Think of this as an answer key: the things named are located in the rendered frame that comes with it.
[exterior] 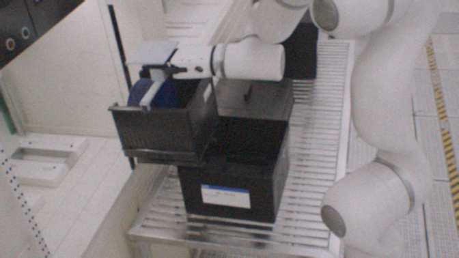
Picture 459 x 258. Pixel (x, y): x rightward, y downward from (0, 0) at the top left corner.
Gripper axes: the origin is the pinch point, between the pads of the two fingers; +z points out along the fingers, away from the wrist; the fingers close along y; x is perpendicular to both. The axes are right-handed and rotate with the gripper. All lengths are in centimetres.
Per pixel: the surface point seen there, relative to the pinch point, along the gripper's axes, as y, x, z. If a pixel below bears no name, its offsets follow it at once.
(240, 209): -4.6, -44.6, -18.7
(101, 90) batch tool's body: 15.4, -19.6, 28.0
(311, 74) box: 78, -46, -30
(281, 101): 44, -39, -23
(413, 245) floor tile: 63, -125, -78
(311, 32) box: 77, -27, -30
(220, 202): -4.5, -42.7, -13.0
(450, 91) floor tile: 201, -124, -108
